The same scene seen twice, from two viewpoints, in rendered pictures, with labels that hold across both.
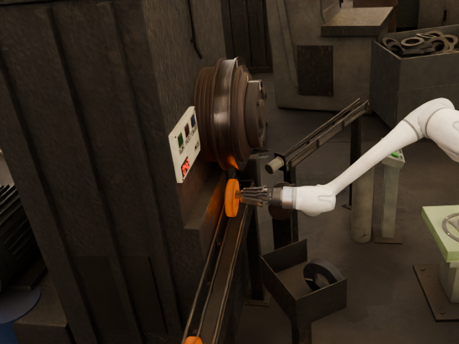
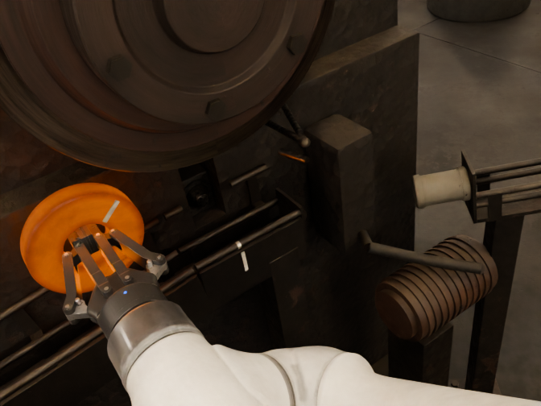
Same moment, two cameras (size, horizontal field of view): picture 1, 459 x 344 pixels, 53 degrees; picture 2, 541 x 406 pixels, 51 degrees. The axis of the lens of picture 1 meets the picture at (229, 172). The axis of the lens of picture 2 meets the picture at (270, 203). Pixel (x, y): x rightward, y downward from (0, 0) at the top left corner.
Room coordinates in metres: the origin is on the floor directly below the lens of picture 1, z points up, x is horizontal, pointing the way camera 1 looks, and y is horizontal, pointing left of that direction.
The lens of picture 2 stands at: (1.41, -0.60, 1.29)
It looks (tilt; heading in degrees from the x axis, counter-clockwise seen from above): 38 degrees down; 48
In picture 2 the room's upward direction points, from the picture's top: 10 degrees counter-clockwise
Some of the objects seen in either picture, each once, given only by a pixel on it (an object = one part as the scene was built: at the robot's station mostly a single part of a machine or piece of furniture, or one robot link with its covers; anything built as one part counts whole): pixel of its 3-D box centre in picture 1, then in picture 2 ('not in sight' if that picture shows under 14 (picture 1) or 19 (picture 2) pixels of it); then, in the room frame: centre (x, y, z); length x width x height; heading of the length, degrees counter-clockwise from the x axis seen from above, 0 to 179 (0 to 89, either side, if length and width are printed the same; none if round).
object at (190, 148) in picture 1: (186, 142); not in sight; (1.51, 0.14, 1.15); 0.26 x 0.02 x 0.18; 165
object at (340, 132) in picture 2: (248, 175); (340, 185); (2.04, -0.10, 0.68); 0.11 x 0.08 x 0.24; 75
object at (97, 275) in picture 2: (253, 197); (96, 274); (1.58, -0.08, 0.84); 0.11 x 0.01 x 0.04; 77
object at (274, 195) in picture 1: (270, 196); (127, 303); (1.58, -0.15, 0.84); 0.09 x 0.08 x 0.07; 76
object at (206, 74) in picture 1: (215, 115); not in sight; (1.83, 0.03, 1.12); 0.47 x 0.10 x 0.47; 165
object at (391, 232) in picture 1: (389, 192); not in sight; (2.28, -0.93, 0.31); 0.24 x 0.16 x 0.62; 165
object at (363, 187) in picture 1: (362, 203); not in sight; (2.28, -0.77, 0.26); 0.12 x 0.12 x 0.52
